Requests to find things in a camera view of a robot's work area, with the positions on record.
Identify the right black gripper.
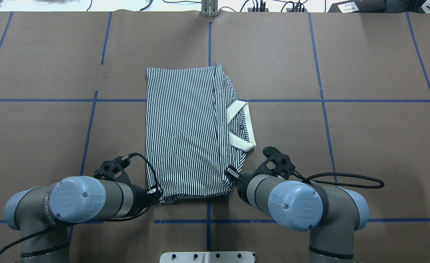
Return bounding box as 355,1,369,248
224,146,296,198

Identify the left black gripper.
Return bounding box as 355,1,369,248
94,156,163,213

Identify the navy white striped polo shirt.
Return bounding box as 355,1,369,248
146,62,256,204

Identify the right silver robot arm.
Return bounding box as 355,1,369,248
224,146,370,263

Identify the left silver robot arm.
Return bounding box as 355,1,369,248
0,153,163,263

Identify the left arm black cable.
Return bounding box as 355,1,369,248
0,153,162,263

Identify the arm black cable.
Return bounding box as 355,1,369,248
292,170,385,189
0,153,162,263

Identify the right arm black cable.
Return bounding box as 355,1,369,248
292,170,385,189

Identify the white camera mast base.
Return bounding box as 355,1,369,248
159,251,256,263

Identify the aluminium frame post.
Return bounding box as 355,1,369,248
200,0,219,17

